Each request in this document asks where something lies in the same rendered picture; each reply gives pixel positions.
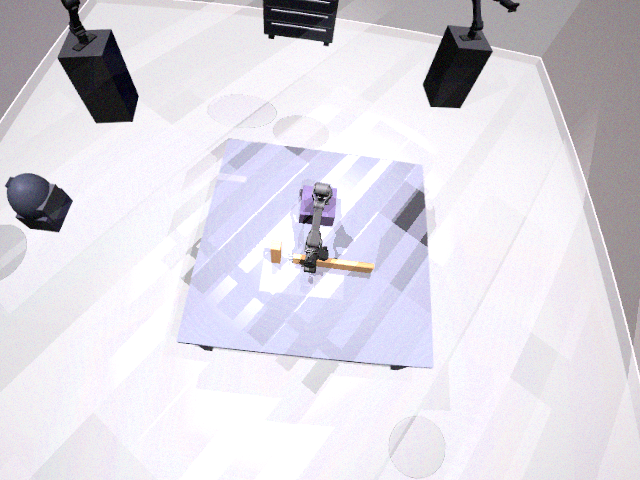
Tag wooden rail with steel hooks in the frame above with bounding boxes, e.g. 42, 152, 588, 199
289, 254, 374, 273

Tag wooden post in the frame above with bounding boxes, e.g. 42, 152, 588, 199
270, 240, 282, 264

